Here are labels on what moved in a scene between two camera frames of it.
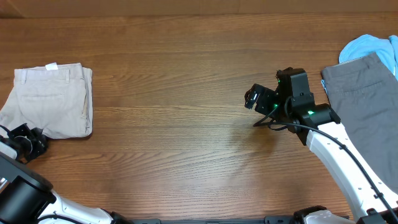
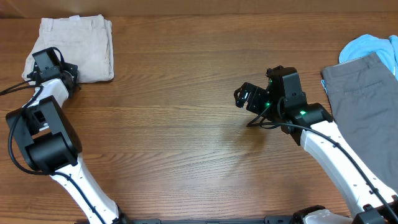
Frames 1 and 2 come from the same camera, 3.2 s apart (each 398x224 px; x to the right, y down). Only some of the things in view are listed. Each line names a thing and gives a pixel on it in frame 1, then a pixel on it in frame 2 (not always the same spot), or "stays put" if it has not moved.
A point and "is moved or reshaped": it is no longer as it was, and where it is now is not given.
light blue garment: [386, 50] stays put
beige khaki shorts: [58, 99] is moved or reshaped
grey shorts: [364, 93] stays put
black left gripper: [40, 138] -> [73, 68]
